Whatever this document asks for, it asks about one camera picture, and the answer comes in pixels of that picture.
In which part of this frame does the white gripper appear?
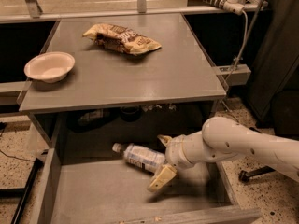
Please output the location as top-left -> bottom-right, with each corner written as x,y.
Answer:
147,132 -> 218,192

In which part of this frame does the blue plastic bottle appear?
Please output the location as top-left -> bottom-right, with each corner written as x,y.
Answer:
112,143 -> 165,173

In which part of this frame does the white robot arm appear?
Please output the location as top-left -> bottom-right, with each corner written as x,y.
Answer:
148,117 -> 299,192

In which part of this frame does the grey cabinet counter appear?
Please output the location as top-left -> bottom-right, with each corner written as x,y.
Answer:
18,13 -> 228,147

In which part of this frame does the open grey top drawer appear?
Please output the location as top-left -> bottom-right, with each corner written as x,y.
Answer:
30,121 -> 263,224

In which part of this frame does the black office chair base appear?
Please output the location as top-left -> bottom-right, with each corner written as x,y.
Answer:
238,166 -> 274,183

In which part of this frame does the yellow brown chip bag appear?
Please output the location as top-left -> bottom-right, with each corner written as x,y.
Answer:
82,23 -> 162,56

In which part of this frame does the white paper bowl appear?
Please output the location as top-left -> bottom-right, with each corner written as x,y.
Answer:
24,51 -> 75,83

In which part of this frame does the black metal frame on floor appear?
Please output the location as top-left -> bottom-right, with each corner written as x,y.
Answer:
0,159 -> 43,224

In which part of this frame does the white power strip with cable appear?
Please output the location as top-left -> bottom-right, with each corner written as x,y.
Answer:
202,0 -> 248,70

